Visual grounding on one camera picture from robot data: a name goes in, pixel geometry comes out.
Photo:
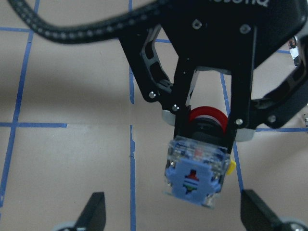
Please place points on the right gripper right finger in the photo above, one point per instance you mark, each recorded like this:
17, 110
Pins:
256, 215

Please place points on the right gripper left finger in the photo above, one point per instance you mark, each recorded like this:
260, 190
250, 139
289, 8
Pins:
93, 216

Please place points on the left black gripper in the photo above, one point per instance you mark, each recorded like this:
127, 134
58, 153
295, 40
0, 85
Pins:
230, 36

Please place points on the red push button switch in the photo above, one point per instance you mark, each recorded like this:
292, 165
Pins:
197, 158

